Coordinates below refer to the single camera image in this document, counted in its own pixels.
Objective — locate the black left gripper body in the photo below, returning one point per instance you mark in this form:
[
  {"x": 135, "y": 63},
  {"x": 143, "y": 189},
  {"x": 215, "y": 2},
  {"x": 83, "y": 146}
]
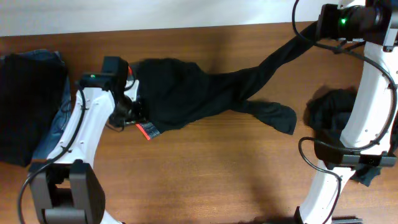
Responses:
[{"x": 137, "y": 111}]

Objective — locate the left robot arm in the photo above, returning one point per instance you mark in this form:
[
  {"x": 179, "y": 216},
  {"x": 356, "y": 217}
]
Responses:
[{"x": 65, "y": 188}]

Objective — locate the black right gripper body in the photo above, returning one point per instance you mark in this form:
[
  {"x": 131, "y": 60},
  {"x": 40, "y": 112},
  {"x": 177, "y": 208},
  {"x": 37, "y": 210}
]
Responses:
[{"x": 321, "y": 21}]

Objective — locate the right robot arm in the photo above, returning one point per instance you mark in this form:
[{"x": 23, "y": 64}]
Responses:
[{"x": 366, "y": 139}]

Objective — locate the folded blue jeans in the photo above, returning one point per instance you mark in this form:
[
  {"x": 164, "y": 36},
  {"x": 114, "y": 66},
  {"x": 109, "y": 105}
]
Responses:
[{"x": 60, "y": 118}]

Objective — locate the black leggings red waistband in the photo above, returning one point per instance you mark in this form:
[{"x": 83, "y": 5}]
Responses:
[{"x": 175, "y": 93}]

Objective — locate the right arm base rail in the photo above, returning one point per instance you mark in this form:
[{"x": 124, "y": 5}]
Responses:
[{"x": 347, "y": 220}]

